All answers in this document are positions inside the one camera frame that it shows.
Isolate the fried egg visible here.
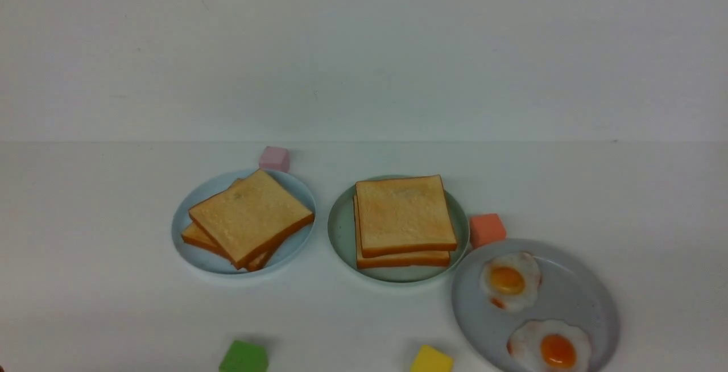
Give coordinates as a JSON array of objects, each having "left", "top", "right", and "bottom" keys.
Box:
[
  {"left": 481, "top": 252, "right": 543, "bottom": 313},
  {"left": 506, "top": 319, "right": 593, "bottom": 371}
]

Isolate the fried egg bottom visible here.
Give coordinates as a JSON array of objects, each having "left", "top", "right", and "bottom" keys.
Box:
[{"left": 506, "top": 319, "right": 593, "bottom": 371}]

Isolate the orange cube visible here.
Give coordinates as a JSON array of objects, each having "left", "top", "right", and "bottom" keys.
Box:
[{"left": 470, "top": 213, "right": 507, "bottom": 249}]

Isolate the fried egg middle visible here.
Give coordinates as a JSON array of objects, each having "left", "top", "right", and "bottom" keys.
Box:
[{"left": 481, "top": 252, "right": 543, "bottom": 313}]

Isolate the pink cube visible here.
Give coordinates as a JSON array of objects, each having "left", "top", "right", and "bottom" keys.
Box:
[{"left": 258, "top": 146, "right": 291, "bottom": 173}]

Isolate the yellow cube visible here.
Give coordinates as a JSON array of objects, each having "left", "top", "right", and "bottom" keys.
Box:
[{"left": 409, "top": 345, "right": 453, "bottom": 372}]

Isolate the grey plate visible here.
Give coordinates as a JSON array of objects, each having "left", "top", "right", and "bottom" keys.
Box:
[{"left": 450, "top": 239, "right": 621, "bottom": 371}]

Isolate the green plate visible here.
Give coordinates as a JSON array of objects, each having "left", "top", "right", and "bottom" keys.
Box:
[{"left": 328, "top": 185, "right": 470, "bottom": 286}]

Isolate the green cube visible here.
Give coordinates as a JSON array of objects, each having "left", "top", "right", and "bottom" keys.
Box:
[{"left": 218, "top": 340, "right": 270, "bottom": 372}]

